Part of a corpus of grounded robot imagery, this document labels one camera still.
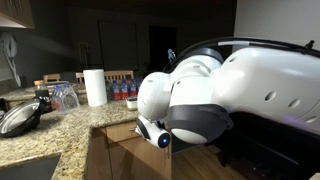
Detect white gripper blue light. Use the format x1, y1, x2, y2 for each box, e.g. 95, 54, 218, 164
135, 116, 171, 148

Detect wooden drawer front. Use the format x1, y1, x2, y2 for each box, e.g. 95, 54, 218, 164
106, 122, 139, 143

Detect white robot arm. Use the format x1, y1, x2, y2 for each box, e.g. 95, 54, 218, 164
135, 37, 320, 148

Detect red water bottle pack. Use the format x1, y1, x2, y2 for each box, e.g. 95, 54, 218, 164
111, 78, 142, 100

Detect wooden chair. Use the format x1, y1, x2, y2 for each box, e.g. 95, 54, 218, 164
43, 69, 134, 84

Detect white paper towel roll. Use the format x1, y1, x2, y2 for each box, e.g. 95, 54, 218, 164
83, 69, 107, 107

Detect dark glass bottle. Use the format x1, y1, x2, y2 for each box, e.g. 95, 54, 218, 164
34, 80, 53, 113

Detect black pan with lid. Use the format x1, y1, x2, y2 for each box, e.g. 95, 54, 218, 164
0, 99, 45, 138

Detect upper wooden wall cabinets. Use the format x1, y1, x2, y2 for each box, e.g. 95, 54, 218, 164
0, 0, 35, 29

